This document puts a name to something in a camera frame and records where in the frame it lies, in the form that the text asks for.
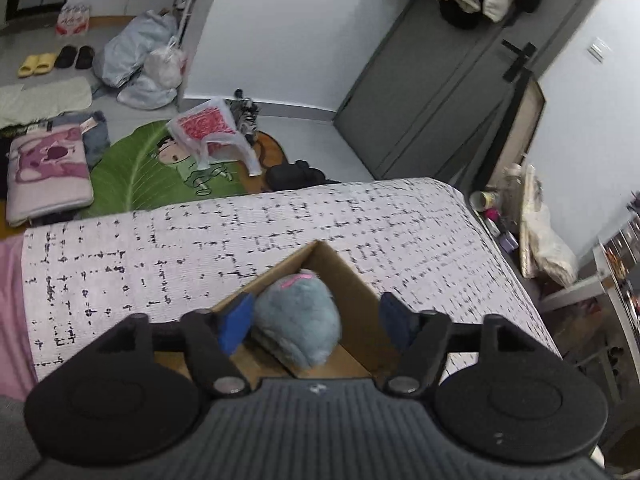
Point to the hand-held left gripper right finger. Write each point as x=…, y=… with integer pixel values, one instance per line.
x=397, y=320

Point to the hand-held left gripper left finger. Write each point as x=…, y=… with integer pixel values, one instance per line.
x=235, y=322

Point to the brown cardboard box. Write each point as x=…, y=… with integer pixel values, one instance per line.
x=350, y=285

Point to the grey-blue plush toy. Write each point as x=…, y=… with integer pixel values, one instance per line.
x=300, y=325

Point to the white black-patterned blanket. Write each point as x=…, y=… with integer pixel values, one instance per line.
x=200, y=245

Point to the small pale box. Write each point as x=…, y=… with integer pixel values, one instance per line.
x=510, y=243

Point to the paper cup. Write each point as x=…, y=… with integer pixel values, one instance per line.
x=482, y=200

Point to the black bag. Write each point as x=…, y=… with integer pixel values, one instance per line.
x=295, y=175

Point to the beige plastic bag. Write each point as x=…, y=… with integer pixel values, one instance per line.
x=545, y=240

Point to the white desk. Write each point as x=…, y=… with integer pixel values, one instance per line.
x=570, y=295

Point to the clear plastic bottle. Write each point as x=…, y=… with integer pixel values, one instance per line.
x=512, y=180

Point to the green leaf-shaped rug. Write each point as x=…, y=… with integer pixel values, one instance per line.
x=130, y=170

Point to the red-patterned plastic bag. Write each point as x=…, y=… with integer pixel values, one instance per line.
x=200, y=125

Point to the black and white striped toy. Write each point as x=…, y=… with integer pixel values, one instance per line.
x=245, y=115

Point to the pink bed sheet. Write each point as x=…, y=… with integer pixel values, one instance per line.
x=12, y=320

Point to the grey door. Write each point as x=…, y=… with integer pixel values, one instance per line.
x=425, y=85

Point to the pink cartoon folded blanket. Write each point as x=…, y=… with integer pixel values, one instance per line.
x=45, y=170

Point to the small light blue bag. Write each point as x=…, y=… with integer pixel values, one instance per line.
x=147, y=94

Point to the grey cloth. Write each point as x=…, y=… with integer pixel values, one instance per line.
x=15, y=440

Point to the white plastic bag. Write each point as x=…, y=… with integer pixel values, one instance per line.
x=165, y=67

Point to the white floor mat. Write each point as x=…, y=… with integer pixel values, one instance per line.
x=45, y=100

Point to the large light blue bag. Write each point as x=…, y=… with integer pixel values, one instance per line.
x=130, y=45

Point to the black slipper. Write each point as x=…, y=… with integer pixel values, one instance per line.
x=65, y=56
x=85, y=57

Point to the white pole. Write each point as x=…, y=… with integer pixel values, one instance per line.
x=189, y=5

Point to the yellow slipper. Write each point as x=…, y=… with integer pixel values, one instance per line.
x=46, y=62
x=27, y=66

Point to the pack of water bottles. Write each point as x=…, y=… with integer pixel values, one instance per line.
x=72, y=21

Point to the wall light switch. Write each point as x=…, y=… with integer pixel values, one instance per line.
x=599, y=50

